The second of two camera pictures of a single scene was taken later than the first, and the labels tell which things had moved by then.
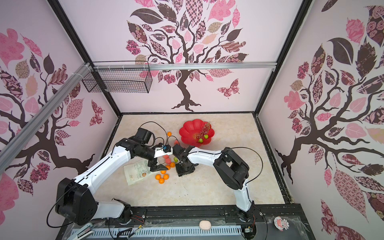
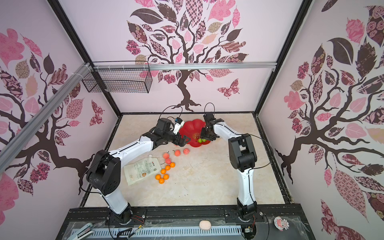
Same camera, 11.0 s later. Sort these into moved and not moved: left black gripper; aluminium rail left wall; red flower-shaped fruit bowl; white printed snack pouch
Moved: left black gripper
Not moved: red flower-shaped fruit bowl; aluminium rail left wall; white printed snack pouch
